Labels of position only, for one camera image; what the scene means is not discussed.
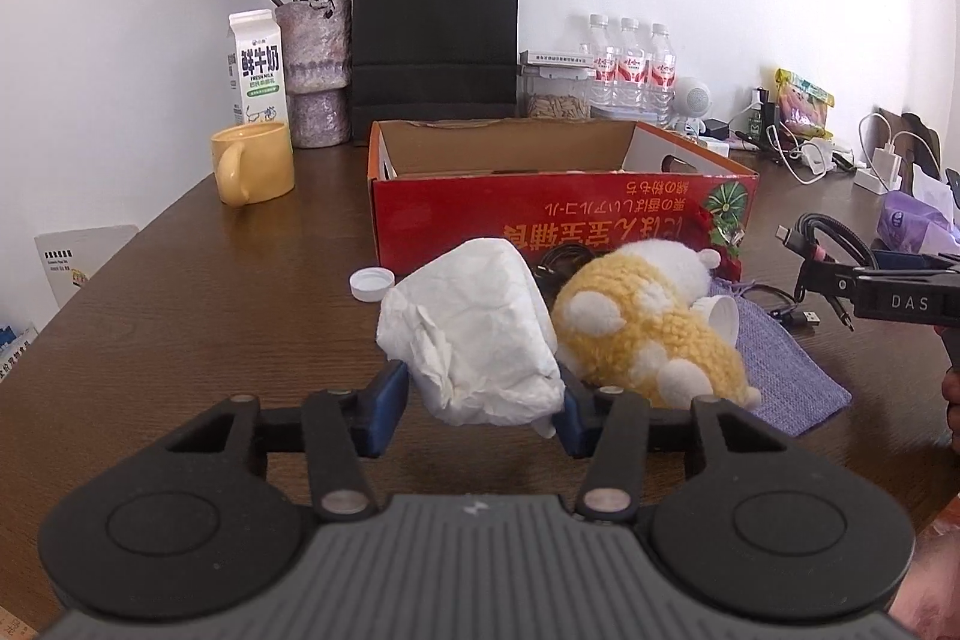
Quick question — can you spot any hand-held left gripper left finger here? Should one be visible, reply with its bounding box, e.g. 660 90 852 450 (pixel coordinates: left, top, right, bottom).
166 361 410 522

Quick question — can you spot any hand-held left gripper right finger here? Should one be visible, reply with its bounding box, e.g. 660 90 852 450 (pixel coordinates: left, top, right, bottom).
559 383 781 521

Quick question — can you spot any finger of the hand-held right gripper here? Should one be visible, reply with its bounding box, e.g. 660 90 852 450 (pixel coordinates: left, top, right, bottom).
874 250 960 272
793 257 875 304

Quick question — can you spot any black braided cable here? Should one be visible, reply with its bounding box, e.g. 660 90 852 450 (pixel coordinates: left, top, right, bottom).
776 212 875 333

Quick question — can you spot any black usb cable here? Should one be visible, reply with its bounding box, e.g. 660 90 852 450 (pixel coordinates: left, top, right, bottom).
739 284 826 330

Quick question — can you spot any red fabric flower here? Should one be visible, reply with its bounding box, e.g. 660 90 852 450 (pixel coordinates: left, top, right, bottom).
690 205 747 281

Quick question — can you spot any purple woven pouch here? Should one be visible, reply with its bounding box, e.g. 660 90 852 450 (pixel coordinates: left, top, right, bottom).
705 276 854 437

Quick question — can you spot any yellow white plush toy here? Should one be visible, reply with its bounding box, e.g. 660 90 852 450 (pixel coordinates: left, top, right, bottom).
551 239 762 408

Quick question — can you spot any white ribbed bottle cap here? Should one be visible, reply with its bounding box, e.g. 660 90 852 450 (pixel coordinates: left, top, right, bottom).
350 267 396 302

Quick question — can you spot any red cardboard box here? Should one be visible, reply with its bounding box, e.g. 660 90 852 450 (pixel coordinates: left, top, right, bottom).
366 119 761 281

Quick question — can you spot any person's right hand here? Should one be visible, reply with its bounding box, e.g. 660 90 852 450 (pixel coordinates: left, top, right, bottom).
942 366 960 453

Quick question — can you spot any purple tissue pack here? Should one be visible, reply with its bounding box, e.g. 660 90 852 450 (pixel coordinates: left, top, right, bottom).
877 164 960 255

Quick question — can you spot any white power adapter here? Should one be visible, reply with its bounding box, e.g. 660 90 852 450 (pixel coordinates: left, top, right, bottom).
853 149 905 195

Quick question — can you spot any small white plastic cup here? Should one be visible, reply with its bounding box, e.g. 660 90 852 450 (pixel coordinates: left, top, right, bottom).
690 295 742 341

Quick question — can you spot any yellow snack packet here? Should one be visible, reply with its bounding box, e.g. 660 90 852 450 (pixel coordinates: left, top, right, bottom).
774 68 836 140

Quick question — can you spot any white robot-shaped speaker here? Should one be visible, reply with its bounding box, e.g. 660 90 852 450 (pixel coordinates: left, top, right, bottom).
670 76 713 135

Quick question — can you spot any clear water bottle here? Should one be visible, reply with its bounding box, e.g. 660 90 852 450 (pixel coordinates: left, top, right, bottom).
643 23 680 127
616 17 652 112
587 14 622 109

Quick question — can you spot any yellow mug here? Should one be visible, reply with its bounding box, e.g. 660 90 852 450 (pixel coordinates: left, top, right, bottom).
210 121 296 206

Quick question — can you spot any person's pink clothing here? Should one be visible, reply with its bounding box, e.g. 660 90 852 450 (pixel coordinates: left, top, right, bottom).
889 531 960 640

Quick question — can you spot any clear container of seeds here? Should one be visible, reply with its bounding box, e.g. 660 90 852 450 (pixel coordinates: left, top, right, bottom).
521 64 593 121

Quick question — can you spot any white leaflet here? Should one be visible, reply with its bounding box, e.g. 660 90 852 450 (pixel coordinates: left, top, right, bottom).
34 225 140 311

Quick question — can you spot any purple mottled vase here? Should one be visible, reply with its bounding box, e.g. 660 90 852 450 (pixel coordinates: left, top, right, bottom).
274 0 353 148

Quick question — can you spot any flat white box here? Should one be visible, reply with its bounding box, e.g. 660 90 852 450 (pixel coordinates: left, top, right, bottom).
519 49 601 67

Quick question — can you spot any white milk carton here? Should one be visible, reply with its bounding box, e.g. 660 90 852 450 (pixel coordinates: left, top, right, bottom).
223 8 290 127

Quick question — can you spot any black paper bag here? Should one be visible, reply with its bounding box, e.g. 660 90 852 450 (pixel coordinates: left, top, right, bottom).
352 0 520 124

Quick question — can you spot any white charger with cable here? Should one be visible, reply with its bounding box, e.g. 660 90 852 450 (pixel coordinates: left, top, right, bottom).
874 107 942 180

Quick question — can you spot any white charging cable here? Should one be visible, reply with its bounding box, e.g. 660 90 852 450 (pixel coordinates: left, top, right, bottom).
772 111 942 187

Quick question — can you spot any thin black cable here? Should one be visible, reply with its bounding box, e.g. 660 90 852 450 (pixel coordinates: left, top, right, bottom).
536 242 593 292

